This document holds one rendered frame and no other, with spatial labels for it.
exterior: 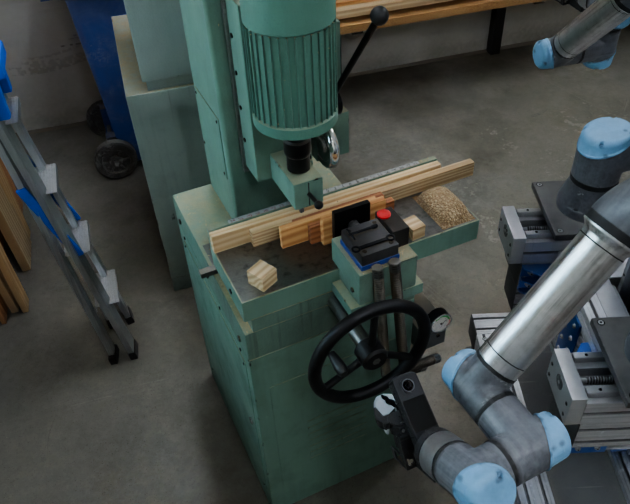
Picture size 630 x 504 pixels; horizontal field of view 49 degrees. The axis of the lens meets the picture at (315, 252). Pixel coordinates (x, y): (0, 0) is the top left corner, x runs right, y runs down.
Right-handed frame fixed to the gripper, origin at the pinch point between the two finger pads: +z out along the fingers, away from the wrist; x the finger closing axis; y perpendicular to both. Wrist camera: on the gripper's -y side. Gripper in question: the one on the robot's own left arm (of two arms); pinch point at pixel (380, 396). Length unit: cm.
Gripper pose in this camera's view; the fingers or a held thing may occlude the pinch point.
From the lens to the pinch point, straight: 129.9
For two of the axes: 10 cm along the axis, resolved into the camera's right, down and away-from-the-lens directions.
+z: -3.4, -1.5, 9.3
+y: 2.4, 9.4, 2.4
